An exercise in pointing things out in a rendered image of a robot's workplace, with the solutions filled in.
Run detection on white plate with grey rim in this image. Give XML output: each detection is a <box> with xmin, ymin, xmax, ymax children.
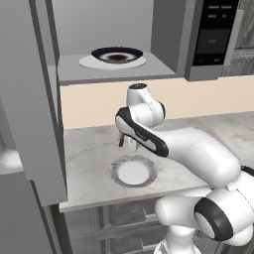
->
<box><xmin>109</xmin><ymin>154</ymin><xmax>159</xmax><ymax>189</ymax></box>

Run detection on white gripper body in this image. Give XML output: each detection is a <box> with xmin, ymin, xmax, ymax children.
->
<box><xmin>126</xmin><ymin>136</ymin><xmax>139</xmax><ymax>154</ymax></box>

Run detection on silver drawer handle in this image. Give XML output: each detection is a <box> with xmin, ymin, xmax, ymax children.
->
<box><xmin>142</xmin><ymin>207</ymin><xmax>161</xmax><ymax>224</ymax></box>
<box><xmin>140</xmin><ymin>238</ymin><xmax>166</xmax><ymax>254</ymax></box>

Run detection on white microwave turntable plate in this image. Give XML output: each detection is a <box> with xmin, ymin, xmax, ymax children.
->
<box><xmin>78</xmin><ymin>54</ymin><xmax>148</xmax><ymax>70</ymax></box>

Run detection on grey wooden drawer front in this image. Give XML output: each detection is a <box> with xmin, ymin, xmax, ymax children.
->
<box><xmin>98</xmin><ymin>197</ymin><xmax>164</xmax><ymax>235</ymax></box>
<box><xmin>98</xmin><ymin>227</ymin><xmax>168</xmax><ymax>254</ymax></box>

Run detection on dark blue bowl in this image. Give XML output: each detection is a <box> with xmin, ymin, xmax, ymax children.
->
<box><xmin>90</xmin><ymin>47</ymin><xmax>145</xmax><ymax>65</ymax></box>

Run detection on grey microwave oven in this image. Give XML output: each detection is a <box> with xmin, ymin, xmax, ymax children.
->
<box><xmin>29</xmin><ymin>0</ymin><xmax>245</xmax><ymax>87</ymax></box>

